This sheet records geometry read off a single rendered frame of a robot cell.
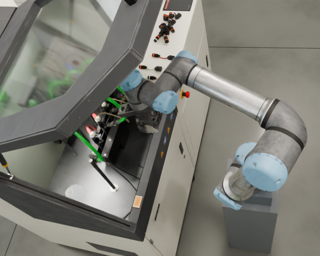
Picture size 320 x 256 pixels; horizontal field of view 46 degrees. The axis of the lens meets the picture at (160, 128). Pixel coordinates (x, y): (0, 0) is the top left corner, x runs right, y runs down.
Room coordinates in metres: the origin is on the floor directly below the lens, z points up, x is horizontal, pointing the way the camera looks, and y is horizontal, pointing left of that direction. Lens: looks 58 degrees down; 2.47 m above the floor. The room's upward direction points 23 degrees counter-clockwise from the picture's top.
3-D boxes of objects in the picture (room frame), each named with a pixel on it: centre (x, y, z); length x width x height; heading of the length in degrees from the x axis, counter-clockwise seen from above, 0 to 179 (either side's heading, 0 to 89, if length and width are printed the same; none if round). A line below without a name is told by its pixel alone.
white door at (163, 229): (0.83, 0.08, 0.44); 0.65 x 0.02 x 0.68; 146
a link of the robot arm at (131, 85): (0.79, 0.03, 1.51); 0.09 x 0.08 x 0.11; 35
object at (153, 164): (0.84, 0.09, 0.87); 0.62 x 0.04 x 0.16; 146
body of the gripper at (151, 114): (0.79, 0.02, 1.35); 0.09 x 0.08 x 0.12; 56
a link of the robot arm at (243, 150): (0.58, -0.28, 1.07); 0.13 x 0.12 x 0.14; 125
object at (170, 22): (1.50, -0.24, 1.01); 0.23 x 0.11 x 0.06; 146
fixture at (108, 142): (1.07, 0.22, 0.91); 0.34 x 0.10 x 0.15; 146
